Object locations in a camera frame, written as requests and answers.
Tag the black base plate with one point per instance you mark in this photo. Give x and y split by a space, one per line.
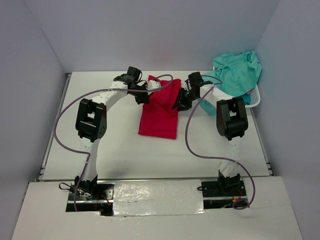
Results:
101 202
216 198

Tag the teal blue t shirt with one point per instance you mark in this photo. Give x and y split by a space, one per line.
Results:
247 99

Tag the silver tape patch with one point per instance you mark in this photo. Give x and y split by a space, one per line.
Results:
157 198

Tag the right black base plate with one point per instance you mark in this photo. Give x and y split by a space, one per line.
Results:
216 198

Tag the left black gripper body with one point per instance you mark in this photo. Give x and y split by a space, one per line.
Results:
140 96

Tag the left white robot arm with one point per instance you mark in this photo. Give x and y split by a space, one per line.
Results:
91 120

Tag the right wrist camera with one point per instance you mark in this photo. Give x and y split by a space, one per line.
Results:
187 85

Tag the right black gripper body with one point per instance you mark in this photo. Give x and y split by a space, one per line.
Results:
185 98

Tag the red t shirt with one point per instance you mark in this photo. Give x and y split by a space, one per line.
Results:
159 118

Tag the mint green t shirt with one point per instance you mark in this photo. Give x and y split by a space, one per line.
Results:
230 59

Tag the white plastic laundry basket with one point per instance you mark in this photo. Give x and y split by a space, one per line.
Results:
238 80

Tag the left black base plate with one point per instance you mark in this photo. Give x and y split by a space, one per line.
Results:
101 202

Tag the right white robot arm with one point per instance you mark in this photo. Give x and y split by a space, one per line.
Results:
231 124

